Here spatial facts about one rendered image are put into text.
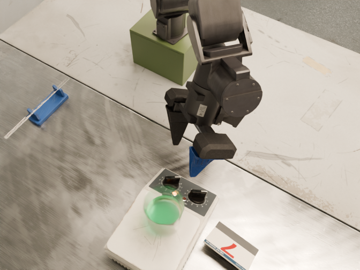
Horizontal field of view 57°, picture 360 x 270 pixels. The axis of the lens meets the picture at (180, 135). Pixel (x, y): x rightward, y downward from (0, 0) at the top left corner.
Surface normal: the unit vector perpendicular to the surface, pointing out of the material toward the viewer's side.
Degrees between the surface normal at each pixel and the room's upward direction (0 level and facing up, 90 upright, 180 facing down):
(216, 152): 69
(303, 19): 0
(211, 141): 30
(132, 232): 0
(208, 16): 42
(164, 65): 90
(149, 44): 90
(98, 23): 0
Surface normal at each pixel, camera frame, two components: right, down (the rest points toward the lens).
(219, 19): 0.21, 0.17
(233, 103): 0.27, 0.57
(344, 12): 0.03, -0.51
